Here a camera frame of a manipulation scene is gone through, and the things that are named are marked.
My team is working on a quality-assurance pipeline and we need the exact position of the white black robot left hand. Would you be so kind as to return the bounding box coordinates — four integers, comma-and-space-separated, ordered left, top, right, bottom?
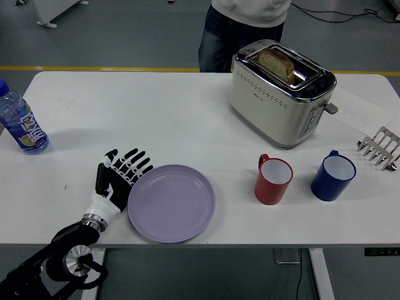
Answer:
83, 148, 154, 223

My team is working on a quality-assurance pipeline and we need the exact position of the purple round plate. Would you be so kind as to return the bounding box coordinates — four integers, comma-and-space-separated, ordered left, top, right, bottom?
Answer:
127, 164, 216, 244

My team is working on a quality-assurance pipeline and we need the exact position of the blue drink bottle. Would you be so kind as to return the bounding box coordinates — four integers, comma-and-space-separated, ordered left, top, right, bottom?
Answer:
0, 78, 50, 156

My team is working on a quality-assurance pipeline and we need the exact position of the red mug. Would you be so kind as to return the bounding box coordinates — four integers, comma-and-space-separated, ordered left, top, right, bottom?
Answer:
254, 153, 294, 206

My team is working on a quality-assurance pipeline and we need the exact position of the cream silver toaster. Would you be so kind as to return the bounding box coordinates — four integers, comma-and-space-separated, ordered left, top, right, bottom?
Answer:
228, 39, 339, 150

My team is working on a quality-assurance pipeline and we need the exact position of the white furniture base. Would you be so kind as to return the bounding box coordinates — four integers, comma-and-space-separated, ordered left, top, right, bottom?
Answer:
32, 0, 89, 28

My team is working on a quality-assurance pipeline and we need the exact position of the grey box under table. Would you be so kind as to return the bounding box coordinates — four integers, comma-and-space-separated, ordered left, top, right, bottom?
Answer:
272, 248, 301, 264

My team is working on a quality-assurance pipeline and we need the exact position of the person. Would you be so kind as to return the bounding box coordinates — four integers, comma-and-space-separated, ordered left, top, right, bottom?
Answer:
198, 0, 292, 73

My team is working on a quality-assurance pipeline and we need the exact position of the brown bread slice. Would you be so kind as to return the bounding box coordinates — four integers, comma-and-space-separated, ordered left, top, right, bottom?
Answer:
256, 47, 296, 84

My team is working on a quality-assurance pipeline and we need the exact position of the blue mug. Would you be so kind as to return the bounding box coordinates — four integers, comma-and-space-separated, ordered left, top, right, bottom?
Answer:
310, 150, 357, 202

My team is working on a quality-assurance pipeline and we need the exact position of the white paper sheet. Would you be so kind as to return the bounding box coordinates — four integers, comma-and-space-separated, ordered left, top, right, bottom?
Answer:
327, 86, 393, 138

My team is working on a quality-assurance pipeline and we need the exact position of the black table control panel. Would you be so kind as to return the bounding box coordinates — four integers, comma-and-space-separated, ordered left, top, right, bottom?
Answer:
364, 247, 400, 257

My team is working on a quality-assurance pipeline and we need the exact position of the silver metal toast rack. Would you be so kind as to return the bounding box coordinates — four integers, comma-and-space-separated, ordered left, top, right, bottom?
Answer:
356, 126, 400, 172

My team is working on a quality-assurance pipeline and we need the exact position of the black cable under table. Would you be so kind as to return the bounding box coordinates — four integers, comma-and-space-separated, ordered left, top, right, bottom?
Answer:
293, 249, 303, 300

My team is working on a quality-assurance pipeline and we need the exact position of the black floor cable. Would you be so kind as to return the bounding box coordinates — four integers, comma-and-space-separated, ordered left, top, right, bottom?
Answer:
290, 0, 400, 24

